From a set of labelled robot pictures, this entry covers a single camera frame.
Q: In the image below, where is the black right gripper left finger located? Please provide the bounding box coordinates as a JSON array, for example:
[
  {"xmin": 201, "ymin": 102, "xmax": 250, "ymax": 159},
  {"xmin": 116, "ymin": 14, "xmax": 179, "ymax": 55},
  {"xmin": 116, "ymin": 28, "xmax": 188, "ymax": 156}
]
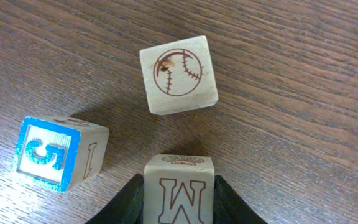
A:
[{"xmin": 86, "ymin": 174, "xmax": 144, "ymax": 224}]

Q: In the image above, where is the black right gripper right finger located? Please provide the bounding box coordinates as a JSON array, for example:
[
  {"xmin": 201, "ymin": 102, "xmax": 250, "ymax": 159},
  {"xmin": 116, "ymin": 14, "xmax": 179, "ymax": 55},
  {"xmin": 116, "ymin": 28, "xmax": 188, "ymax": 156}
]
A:
[{"xmin": 213, "ymin": 175, "xmax": 267, "ymax": 224}]

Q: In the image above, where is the wooden letter M block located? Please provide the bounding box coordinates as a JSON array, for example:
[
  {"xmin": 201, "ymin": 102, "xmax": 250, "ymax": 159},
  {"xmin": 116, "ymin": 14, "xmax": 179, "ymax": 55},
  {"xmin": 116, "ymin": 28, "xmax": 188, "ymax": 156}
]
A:
[{"xmin": 143, "ymin": 154, "xmax": 215, "ymax": 224}]

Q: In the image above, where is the blue number five block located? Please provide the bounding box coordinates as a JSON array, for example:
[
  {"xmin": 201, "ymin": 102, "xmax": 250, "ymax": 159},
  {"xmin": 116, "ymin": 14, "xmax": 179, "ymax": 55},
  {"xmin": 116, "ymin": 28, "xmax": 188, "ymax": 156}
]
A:
[{"xmin": 11, "ymin": 116, "xmax": 109, "ymax": 192}]

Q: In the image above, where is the baseball picture wooden block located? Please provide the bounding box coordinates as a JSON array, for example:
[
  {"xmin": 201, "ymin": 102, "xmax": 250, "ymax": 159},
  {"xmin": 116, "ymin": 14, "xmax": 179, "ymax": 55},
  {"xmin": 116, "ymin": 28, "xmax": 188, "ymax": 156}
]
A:
[{"xmin": 139, "ymin": 35, "xmax": 219, "ymax": 115}]

